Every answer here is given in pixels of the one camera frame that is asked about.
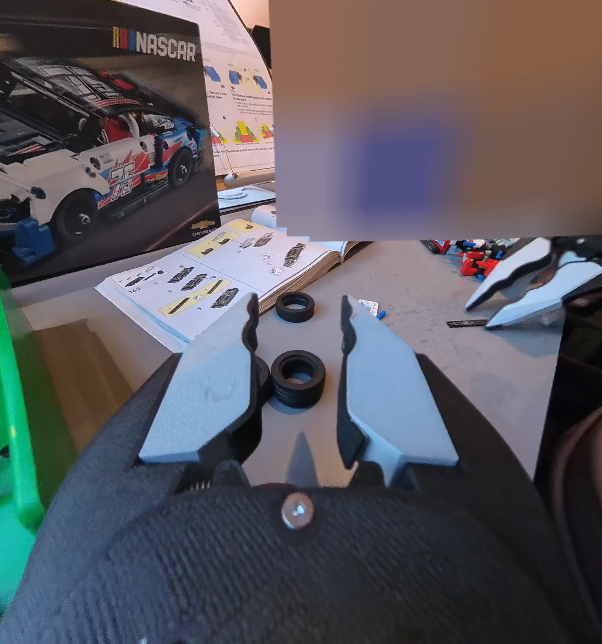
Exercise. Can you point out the printed instruction sheet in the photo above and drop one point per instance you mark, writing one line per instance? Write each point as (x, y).
(240, 75)

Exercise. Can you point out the red white toy car model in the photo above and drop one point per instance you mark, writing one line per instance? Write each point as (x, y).
(477, 259)

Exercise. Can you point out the white stand base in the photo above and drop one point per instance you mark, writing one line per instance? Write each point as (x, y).
(245, 199)

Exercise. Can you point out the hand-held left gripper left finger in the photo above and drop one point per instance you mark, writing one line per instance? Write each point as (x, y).
(205, 392)

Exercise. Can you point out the black toy tyre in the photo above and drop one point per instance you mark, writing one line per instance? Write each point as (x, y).
(281, 387)
(262, 377)
(283, 312)

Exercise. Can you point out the person's black pants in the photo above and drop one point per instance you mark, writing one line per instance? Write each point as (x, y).
(582, 362)

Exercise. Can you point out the grey desk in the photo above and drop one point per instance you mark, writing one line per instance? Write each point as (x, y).
(431, 377)

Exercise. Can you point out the white curved frame brick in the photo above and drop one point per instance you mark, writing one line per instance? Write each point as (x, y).
(368, 307)

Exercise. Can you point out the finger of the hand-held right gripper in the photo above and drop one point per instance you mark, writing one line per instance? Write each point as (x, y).
(557, 287)
(517, 266)

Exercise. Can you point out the black printed tile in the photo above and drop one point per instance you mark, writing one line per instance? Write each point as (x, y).
(467, 323)

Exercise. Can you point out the green plastic bin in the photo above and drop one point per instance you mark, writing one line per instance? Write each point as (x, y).
(4, 402)

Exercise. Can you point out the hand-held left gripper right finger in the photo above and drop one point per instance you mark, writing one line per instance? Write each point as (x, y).
(396, 397)

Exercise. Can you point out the open instruction booklet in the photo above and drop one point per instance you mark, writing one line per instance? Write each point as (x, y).
(205, 271)

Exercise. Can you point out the person's brown shirt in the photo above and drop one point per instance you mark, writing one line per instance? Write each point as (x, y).
(592, 503)

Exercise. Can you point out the toy car picture box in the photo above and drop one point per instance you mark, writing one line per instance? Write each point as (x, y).
(80, 151)

